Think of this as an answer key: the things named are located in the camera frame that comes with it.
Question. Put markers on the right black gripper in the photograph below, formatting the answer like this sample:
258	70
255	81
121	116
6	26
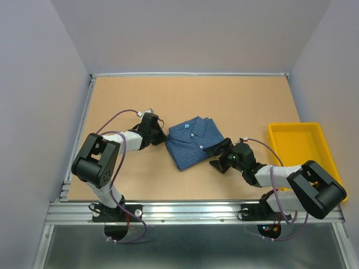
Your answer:
226	144

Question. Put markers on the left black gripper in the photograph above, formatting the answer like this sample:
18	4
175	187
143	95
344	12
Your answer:
162	138

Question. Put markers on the blue plaid long sleeve shirt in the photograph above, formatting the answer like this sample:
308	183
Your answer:
186	141

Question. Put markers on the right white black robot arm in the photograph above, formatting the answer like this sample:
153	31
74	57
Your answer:
307	187

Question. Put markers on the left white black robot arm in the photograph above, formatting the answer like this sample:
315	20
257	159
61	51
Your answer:
102	155

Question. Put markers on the yellow plastic tray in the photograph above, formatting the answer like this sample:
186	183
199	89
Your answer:
296	143

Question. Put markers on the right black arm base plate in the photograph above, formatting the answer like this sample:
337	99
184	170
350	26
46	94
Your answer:
257	212

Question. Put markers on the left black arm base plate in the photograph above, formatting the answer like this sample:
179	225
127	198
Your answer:
101	213

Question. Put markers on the aluminium front rail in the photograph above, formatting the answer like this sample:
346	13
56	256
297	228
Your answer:
156	213

